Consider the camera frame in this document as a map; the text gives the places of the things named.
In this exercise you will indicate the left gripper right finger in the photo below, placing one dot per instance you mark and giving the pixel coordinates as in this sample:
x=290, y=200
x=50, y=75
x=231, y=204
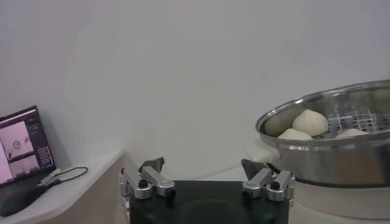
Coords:
x=259, y=179

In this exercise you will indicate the white side table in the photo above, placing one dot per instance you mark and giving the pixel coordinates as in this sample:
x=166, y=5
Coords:
x=85, y=188

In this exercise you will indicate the black laptop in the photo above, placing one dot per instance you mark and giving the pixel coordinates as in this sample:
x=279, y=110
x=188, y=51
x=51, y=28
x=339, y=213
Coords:
x=21, y=146

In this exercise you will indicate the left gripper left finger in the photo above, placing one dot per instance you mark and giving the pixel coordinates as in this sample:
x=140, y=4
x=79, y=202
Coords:
x=158, y=179

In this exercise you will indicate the cream electric cooker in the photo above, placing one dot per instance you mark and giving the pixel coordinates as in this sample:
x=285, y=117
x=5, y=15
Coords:
x=335, y=201

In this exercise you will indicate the white steamed baozi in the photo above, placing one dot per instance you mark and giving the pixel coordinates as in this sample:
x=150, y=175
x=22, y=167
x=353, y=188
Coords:
x=295, y=135
x=351, y=133
x=310, y=123

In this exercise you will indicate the steel steamer basket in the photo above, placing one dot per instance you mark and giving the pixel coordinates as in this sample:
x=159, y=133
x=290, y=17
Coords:
x=335, y=164

